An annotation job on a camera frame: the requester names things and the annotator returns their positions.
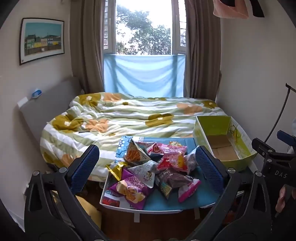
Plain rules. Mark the clear colourful candy packet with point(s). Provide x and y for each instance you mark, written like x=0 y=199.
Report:
x=191 y=160

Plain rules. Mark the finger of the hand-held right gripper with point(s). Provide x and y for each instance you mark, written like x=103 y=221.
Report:
x=262 y=146
x=285 y=138

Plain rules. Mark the small blue object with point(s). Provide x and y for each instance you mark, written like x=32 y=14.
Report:
x=37 y=93

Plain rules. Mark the floral striped duvet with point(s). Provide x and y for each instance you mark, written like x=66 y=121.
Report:
x=129 y=120

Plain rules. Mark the green cardboard box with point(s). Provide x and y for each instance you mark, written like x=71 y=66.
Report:
x=222 y=148

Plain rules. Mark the dark brown snack packet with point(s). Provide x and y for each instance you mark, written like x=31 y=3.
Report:
x=174 y=180

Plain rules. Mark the black hanging garment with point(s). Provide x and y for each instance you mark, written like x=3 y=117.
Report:
x=256 y=8

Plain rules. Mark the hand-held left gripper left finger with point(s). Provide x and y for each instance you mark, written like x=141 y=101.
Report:
x=85 y=167

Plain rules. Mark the person's right hand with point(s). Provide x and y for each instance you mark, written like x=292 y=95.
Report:
x=283 y=198

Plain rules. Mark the blue folding bed table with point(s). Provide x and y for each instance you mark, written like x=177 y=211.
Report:
x=203 y=197

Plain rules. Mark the pink hanging cloth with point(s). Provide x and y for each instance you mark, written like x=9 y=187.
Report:
x=231 y=11

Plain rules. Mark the light blue window cloth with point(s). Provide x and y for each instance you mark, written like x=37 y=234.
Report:
x=143 y=74

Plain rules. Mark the framed town picture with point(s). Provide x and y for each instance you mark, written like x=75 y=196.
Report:
x=42 y=39

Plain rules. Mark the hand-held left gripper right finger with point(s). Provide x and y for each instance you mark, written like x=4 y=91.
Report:
x=208 y=167

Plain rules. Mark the grey bed headboard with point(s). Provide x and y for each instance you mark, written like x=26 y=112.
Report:
x=46 y=109

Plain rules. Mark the gold snack packet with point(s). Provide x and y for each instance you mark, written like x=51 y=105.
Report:
x=116 y=170

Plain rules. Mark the white paper tag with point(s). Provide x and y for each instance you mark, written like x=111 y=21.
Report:
x=22 y=102

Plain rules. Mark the light pink snack packet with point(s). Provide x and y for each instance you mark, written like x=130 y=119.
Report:
x=172 y=148

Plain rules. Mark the purple chips packet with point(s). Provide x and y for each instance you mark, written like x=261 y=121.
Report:
x=129 y=190

